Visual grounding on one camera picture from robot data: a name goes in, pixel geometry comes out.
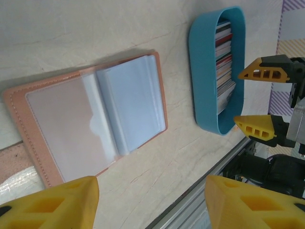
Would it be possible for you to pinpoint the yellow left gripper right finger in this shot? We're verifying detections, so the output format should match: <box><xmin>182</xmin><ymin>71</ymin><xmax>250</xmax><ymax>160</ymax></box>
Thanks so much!
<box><xmin>205</xmin><ymin>175</ymin><xmax>305</xmax><ymax>229</ymax></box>

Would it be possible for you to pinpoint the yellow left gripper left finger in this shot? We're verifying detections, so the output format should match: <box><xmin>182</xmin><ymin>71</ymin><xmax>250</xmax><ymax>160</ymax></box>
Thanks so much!
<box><xmin>0</xmin><ymin>176</ymin><xmax>100</xmax><ymax>229</ymax></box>

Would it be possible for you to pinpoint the dark red card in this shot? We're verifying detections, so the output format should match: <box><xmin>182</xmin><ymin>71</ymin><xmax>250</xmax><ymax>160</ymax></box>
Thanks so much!
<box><xmin>215</xmin><ymin>32</ymin><xmax>234</xmax><ymax>43</ymax></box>

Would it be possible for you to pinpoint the blue oval card tray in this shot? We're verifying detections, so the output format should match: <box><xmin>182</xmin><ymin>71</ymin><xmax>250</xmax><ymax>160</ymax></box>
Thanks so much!
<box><xmin>189</xmin><ymin>6</ymin><xmax>246</xmax><ymax>136</ymax></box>

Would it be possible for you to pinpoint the aluminium mounting rail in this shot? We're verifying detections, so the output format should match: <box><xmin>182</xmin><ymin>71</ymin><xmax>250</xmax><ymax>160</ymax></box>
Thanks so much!
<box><xmin>144</xmin><ymin>137</ymin><xmax>255</xmax><ymax>229</ymax></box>

